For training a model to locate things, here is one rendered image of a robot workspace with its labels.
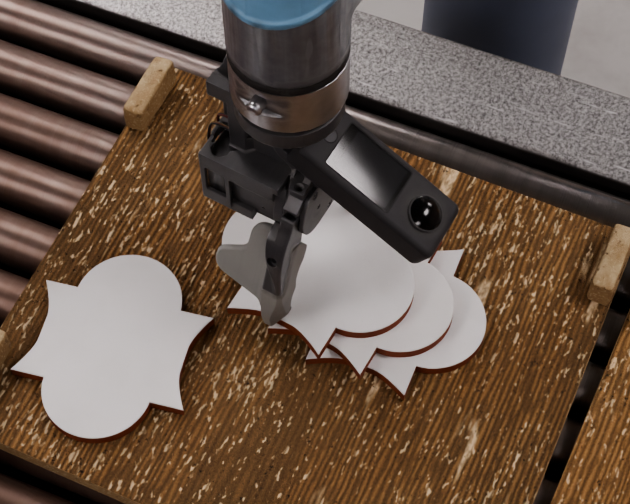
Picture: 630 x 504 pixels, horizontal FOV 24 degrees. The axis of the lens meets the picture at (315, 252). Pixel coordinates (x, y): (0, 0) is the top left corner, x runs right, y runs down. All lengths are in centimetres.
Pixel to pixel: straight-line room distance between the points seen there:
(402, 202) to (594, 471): 25
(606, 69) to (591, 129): 121
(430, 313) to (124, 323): 23
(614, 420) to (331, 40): 39
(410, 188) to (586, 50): 152
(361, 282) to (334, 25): 29
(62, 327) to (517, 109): 42
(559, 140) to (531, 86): 6
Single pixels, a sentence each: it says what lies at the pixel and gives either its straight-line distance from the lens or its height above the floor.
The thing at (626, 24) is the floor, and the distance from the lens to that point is 250.
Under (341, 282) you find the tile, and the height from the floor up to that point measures 97.
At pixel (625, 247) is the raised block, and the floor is 96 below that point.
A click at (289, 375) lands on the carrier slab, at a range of 107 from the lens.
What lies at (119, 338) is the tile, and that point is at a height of 95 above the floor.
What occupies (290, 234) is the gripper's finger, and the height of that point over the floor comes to 108.
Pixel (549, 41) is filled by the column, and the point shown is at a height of 64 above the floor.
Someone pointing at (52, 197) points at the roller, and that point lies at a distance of 118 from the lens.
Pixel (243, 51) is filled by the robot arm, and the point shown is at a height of 124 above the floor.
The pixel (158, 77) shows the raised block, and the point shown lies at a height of 96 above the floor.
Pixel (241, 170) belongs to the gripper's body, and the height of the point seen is 110.
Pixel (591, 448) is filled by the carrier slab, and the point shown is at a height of 94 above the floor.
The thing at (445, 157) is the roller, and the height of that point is 92.
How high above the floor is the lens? 190
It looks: 60 degrees down
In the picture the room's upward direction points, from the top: straight up
